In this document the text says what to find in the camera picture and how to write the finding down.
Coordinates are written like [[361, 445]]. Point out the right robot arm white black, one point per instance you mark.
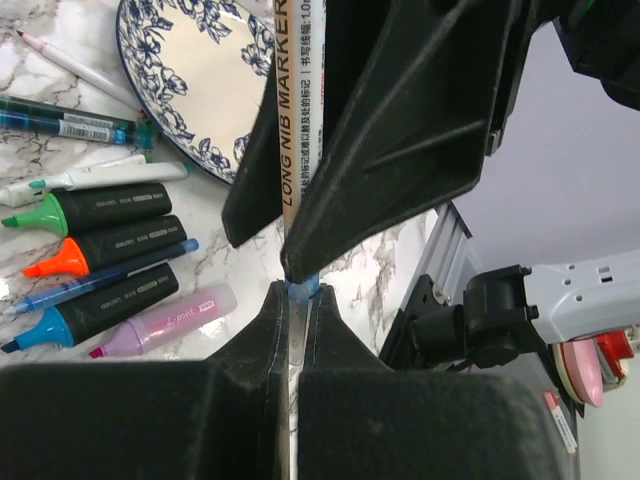
[[516, 310]]

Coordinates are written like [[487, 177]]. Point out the blue floral white plate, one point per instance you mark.
[[199, 69]]

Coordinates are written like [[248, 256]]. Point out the orange capped black highlighter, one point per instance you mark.
[[86, 253]]

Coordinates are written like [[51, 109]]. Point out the light blue clear pen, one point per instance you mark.
[[99, 279]]

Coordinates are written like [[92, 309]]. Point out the red capped white marker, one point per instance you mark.
[[39, 71]]

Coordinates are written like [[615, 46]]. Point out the light blue pen cap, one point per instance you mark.
[[300, 297]]

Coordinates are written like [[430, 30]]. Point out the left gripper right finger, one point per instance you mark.
[[357, 419]]

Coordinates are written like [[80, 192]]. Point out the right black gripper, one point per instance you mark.
[[434, 95]]

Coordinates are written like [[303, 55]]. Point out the dark slim pen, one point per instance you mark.
[[47, 110]]

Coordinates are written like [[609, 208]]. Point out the purple capped highlighter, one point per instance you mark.
[[160, 325]]

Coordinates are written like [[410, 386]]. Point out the aluminium frame rail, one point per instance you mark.
[[447, 263]]

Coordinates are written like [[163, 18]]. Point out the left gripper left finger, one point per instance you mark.
[[223, 417]]

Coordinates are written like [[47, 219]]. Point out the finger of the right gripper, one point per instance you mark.
[[255, 197]]

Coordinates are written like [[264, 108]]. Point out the green capped white marker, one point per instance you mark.
[[138, 168]]

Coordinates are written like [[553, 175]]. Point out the green capped black highlighter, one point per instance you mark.
[[66, 213]]

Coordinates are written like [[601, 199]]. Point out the blue capped black highlighter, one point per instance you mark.
[[77, 320]]

